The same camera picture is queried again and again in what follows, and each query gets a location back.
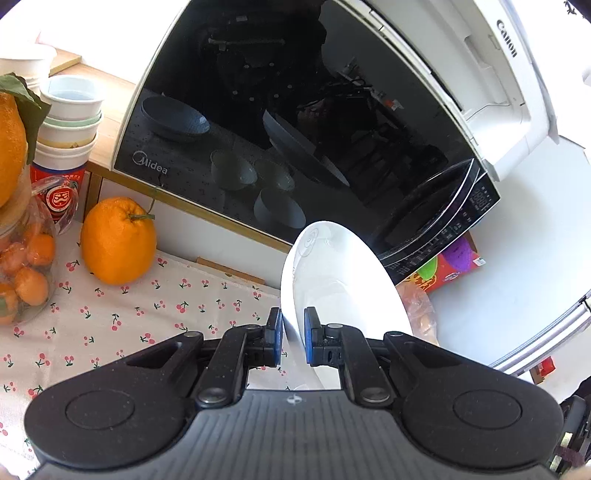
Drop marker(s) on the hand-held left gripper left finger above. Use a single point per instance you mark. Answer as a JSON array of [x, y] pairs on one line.
[[276, 341]]

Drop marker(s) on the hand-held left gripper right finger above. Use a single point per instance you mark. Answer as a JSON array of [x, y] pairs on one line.
[[310, 341]]

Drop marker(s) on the white plate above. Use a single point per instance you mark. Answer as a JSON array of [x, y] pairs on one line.
[[341, 286]]

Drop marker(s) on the grey refrigerator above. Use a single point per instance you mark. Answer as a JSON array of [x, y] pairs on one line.
[[545, 337]]

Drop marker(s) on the clear plastic bag of fruit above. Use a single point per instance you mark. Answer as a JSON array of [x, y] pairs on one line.
[[422, 314]]

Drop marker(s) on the cherry print tablecloth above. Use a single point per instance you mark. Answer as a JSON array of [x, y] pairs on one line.
[[138, 314]]

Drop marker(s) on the red gift box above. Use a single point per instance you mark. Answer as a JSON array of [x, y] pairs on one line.
[[455, 267]]

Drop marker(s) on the black microwave oven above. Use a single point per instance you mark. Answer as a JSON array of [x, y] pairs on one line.
[[277, 92]]

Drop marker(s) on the pile of small mandarins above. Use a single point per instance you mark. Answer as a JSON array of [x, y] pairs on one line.
[[32, 286]]

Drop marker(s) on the red paper cup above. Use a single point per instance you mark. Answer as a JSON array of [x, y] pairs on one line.
[[60, 194]]

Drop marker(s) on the stack of paper cups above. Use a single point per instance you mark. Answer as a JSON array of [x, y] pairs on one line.
[[69, 134]]

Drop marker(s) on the white printer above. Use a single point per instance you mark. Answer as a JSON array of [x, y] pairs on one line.
[[498, 92]]

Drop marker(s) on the large orange with leaves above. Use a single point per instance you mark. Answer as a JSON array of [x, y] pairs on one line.
[[9, 138]]

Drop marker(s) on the white paper tub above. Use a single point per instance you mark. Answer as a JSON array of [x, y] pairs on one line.
[[23, 62]]

